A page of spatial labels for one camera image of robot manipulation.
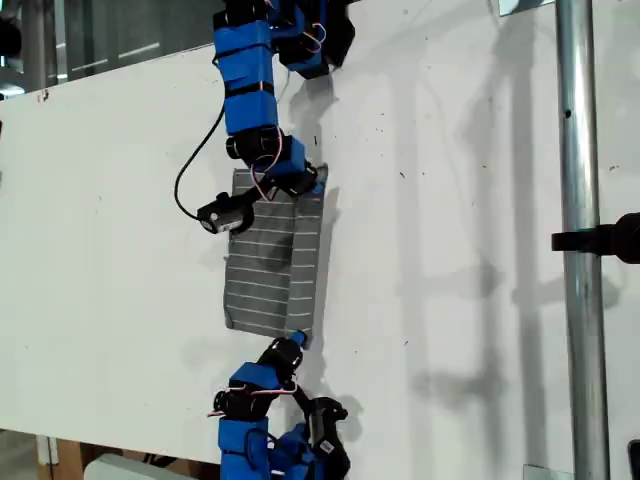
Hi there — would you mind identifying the grey striped towel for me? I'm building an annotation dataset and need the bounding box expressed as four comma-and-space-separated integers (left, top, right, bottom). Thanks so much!
222, 162, 330, 350

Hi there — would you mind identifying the white plastic box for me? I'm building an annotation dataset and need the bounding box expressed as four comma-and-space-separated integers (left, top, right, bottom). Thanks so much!
83, 451, 221, 480

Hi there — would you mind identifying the black camera stalk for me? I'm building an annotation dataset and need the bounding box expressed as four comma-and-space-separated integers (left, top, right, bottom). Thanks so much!
290, 381, 316, 417
234, 186, 274, 208

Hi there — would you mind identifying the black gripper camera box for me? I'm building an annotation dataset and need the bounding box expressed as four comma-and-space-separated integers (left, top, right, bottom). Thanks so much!
304, 396, 352, 474
196, 192, 256, 236

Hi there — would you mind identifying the black camera cable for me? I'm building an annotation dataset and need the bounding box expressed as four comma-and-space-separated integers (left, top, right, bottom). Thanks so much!
173, 102, 227, 222

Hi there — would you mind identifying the steel post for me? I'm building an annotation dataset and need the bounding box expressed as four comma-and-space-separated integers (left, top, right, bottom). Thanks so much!
554, 0, 612, 480

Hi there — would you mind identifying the black post clamp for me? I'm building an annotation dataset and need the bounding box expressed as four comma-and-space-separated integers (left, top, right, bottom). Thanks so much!
550, 211, 640, 265

